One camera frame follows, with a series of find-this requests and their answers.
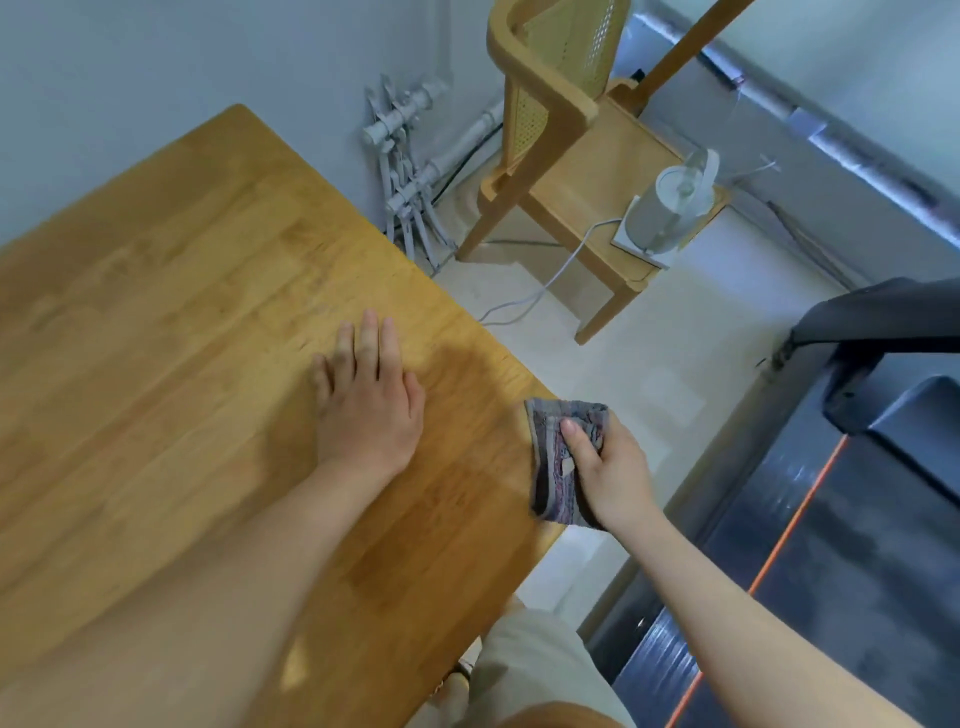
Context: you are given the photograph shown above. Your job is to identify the person's right hand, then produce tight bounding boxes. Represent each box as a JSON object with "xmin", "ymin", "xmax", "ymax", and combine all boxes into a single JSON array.
[{"xmin": 559, "ymin": 411, "xmax": 666, "ymax": 536}]

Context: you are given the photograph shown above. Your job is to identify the person's left hand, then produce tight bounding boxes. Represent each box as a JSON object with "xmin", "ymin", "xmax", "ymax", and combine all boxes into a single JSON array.
[{"xmin": 311, "ymin": 309, "xmax": 427, "ymax": 482}]

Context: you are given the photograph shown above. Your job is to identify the grey striped cloth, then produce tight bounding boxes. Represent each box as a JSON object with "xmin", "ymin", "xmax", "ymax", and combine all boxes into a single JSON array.
[{"xmin": 522, "ymin": 398, "xmax": 613, "ymax": 532}]

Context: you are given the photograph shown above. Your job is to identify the person's left forearm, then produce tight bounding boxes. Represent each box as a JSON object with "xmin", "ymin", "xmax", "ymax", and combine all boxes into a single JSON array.
[{"xmin": 0, "ymin": 459, "xmax": 399, "ymax": 728}]

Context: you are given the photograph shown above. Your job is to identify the person's right forearm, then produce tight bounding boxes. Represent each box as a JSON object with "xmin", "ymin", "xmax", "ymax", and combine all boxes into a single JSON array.
[{"xmin": 616, "ymin": 508, "xmax": 925, "ymax": 728}]

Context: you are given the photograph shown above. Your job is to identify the white heating pipe manifold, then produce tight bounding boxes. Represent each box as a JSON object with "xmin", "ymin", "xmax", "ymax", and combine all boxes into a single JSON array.
[{"xmin": 363, "ymin": 73, "xmax": 505, "ymax": 277}]

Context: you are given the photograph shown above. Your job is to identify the white kettle base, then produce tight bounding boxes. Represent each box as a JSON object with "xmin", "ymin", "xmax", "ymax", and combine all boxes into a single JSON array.
[{"xmin": 610, "ymin": 195, "xmax": 678, "ymax": 270}]

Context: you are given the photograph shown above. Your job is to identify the person's beige trousers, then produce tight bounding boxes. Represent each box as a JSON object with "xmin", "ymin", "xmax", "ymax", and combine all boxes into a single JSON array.
[{"xmin": 408, "ymin": 607, "xmax": 639, "ymax": 728}]

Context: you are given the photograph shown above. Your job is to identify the white electric kettle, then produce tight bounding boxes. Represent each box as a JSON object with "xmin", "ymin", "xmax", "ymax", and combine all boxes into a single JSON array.
[{"xmin": 626, "ymin": 147, "xmax": 722, "ymax": 257}]

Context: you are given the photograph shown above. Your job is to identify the black treadmill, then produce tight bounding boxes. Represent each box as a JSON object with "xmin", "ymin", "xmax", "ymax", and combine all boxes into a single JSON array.
[{"xmin": 583, "ymin": 276, "xmax": 960, "ymax": 728}]

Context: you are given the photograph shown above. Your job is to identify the wooden rattan chair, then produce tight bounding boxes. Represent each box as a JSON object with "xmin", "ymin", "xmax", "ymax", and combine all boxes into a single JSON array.
[{"xmin": 456, "ymin": 0, "xmax": 756, "ymax": 346}]

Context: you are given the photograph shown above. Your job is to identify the silver insulated pipe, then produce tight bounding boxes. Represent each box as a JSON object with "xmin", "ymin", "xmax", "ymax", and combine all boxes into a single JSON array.
[{"xmin": 628, "ymin": 0, "xmax": 960, "ymax": 250}]

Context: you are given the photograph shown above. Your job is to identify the white power cable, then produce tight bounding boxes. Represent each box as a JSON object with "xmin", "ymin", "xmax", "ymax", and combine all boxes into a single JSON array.
[{"xmin": 478, "ymin": 218, "xmax": 625, "ymax": 328}]

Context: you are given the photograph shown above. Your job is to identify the black cable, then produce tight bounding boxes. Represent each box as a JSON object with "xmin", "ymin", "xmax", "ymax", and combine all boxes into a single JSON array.
[{"xmin": 430, "ymin": 122, "xmax": 505, "ymax": 205}]

